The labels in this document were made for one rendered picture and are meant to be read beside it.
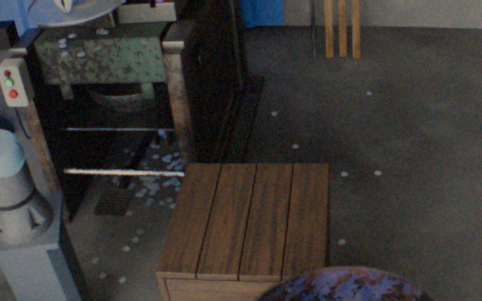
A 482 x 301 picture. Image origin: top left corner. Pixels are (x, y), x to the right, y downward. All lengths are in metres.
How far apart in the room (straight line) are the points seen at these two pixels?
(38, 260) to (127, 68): 0.63
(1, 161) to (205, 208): 0.53
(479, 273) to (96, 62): 1.27
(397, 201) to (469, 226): 0.26
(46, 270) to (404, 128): 1.47
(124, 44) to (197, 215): 0.53
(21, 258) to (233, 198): 0.54
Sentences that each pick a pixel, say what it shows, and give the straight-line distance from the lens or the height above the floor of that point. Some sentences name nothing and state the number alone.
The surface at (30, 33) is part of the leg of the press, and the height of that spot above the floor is 0.64.
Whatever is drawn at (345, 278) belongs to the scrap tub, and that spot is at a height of 0.45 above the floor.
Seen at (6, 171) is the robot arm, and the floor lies 0.64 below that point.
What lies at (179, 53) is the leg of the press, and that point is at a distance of 1.70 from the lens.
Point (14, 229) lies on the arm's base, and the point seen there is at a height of 0.49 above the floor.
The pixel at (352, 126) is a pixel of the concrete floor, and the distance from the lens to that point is 2.45.
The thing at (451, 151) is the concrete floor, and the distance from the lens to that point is 2.35.
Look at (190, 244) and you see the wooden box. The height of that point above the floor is 0.35.
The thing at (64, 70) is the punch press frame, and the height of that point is 0.54.
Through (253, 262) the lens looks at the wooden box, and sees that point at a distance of 1.44.
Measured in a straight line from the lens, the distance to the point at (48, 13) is 1.72.
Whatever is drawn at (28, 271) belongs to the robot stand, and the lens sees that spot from 1.54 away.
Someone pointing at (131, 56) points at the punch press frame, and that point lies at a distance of 1.82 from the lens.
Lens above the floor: 1.39
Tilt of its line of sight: 36 degrees down
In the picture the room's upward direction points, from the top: 7 degrees counter-clockwise
